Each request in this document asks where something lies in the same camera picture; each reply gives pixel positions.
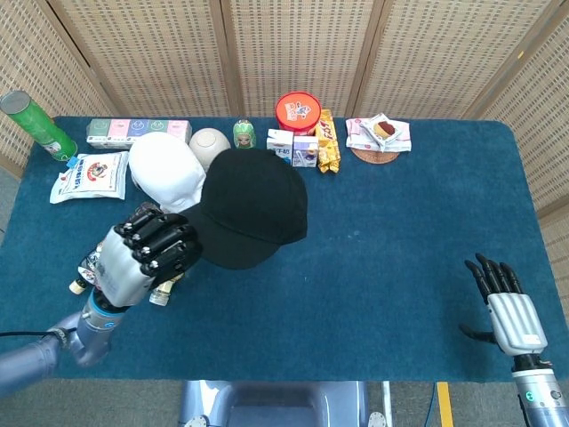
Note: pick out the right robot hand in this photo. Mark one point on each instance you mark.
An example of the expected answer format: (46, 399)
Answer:
(515, 316)

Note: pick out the black baseball cap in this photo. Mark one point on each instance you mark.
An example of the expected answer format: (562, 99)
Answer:
(253, 204)

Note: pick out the woven round coaster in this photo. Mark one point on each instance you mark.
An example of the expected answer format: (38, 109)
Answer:
(375, 157)

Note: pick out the pastel tissue multipack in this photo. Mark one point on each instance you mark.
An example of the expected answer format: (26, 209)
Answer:
(138, 130)

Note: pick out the dark drink bottle red label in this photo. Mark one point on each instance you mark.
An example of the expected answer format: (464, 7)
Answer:
(86, 271)

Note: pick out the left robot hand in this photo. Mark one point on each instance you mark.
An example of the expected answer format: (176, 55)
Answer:
(122, 267)

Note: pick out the white blue milk carton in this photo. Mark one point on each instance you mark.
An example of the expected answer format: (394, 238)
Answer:
(280, 142)

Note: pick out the green chips can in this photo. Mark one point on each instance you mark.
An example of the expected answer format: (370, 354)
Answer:
(37, 126)

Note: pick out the gold snack packet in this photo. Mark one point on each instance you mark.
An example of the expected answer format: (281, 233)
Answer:
(329, 147)

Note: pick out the beige round bowl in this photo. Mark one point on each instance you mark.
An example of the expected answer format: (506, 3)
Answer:
(208, 142)

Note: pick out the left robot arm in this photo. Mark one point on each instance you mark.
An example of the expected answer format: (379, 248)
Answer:
(84, 338)

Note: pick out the white pink snack packet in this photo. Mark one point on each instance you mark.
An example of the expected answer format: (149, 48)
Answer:
(355, 133)

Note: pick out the yellow tea bottle white cap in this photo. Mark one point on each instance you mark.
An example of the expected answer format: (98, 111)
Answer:
(162, 293)

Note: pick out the white snack bag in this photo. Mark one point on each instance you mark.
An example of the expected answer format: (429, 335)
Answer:
(91, 178)

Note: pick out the red lidded tub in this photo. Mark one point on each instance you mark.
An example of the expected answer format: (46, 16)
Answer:
(298, 111)

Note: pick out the purple drink carton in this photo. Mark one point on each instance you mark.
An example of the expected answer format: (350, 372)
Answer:
(305, 151)

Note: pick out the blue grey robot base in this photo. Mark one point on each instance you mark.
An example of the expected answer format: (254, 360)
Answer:
(275, 405)

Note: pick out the yellow floor tape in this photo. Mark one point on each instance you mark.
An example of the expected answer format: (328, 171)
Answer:
(445, 405)

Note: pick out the clear wrapped pastry packet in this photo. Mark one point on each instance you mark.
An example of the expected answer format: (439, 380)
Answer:
(383, 130)

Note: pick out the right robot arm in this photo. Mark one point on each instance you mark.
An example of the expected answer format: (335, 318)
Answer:
(542, 391)

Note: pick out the blue table cloth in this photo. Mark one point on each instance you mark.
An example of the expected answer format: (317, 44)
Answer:
(355, 276)

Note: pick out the green matryoshka doll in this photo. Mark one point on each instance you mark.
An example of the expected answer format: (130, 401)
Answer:
(245, 134)

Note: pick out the white mannequin head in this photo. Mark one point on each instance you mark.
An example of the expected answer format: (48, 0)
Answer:
(164, 171)

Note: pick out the wicker folding screen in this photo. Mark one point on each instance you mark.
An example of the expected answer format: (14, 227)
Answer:
(302, 44)

